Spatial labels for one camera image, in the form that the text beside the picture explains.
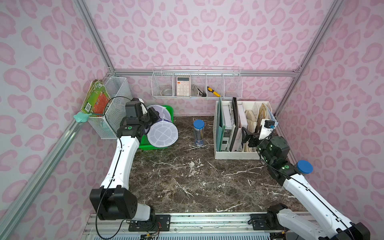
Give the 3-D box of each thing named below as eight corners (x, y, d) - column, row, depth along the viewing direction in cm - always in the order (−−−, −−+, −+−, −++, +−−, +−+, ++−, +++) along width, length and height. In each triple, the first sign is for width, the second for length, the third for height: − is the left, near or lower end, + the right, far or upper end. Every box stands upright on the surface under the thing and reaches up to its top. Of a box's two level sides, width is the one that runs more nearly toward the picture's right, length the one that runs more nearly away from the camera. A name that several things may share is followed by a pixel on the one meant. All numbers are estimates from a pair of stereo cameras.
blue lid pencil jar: (195, 146, 104) (195, 127, 89) (194, 139, 108) (193, 119, 93) (204, 145, 105) (205, 126, 89) (203, 137, 109) (203, 118, 93)
